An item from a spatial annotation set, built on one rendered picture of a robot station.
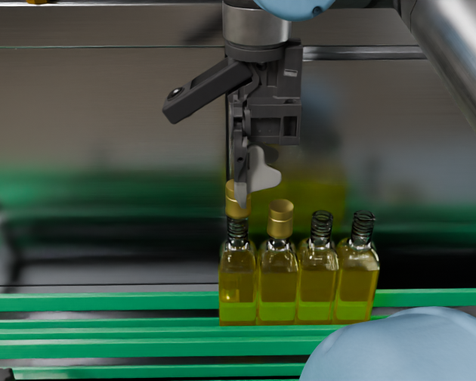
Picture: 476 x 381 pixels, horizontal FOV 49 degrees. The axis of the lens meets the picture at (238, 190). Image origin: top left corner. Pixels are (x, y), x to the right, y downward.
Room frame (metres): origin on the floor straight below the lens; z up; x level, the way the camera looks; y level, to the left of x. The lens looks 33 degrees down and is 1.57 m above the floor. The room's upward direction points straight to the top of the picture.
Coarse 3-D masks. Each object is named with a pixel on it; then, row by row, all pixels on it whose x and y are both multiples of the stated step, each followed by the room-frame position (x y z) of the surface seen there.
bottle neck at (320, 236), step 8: (312, 216) 0.58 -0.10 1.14; (320, 216) 0.59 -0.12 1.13; (328, 216) 0.59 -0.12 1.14; (312, 224) 0.58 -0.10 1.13; (320, 224) 0.57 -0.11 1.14; (328, 224) 0.57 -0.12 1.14; (312, 232) 0.58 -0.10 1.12; (320, 232) 0.57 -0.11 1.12; (328, 232) 0.57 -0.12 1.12; (312, 240) 0.58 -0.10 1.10; (320, 240) 0.57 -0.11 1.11; (328, 240) 0.57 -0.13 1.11; (320, 248) 0.57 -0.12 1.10
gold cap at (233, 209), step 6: (228, 186) 0.58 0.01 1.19; (228, 192) 0.57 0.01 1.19; (228, 198) 0.57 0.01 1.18; (234, 198) 0.57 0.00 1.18; (246, 198) 0.57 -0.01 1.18; (228, 204) 0.57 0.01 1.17; (234, 204) 0.57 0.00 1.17; (246, 204) 0.57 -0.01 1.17; (228, 210) 0.57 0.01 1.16; (234, 210) 0.57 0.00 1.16; (240, 210) 0.56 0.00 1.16; (246, 210) 0.57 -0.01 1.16; (234, 216) 0.56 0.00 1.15; (240, 216) 0.56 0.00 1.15; (246, 216) 0.57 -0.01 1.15
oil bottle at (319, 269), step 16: (304, 240) 0.60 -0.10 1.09; (304, 256) 0.57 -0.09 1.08; (320, 256) 0.56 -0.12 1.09; (336, 256) 0.57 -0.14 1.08; (304, 272) 0.56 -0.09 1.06; (320, 272) 0.56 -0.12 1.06; (336, 272) 0.56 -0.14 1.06; (304, 288) 0.56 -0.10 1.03; (320, 288) 0.56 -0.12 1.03; (336, 288) 0.56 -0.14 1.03; (304, 304) 0.56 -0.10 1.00; (320, 304) 0.56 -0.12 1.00; (304, 320) 0.56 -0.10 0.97; (320, 320) 0.56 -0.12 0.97
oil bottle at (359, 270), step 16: (352, 256) 0.56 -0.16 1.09; (368, 256) 0.56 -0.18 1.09; (352, 272) 0.56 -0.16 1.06; (368, 272) 0.56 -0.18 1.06; (352, 288) 0.56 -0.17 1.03; (368, 288) 0.56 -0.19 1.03; (336, 304) 0.56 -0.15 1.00; (352, 304) 0.56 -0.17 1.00; (368, 304) 0.56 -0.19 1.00; (336, 320) 0.56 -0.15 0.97; (352, 320) 0.56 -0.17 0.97; (368, 320) 0.56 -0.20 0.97
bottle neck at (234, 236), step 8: (248, 216) 0.58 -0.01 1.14; (232, 224) 0.57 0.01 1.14; (240, 224) 0.57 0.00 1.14; (248, 224) 0.58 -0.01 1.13; (232, 232) 0.57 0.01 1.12; (240, 232) 0.57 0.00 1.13; (248, 232) 0.58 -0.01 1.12; (232, 240) 0.57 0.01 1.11; (240, 240) 0.57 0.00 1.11; (232, 248) 0.57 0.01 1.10; (240, 248) 0.57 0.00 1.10
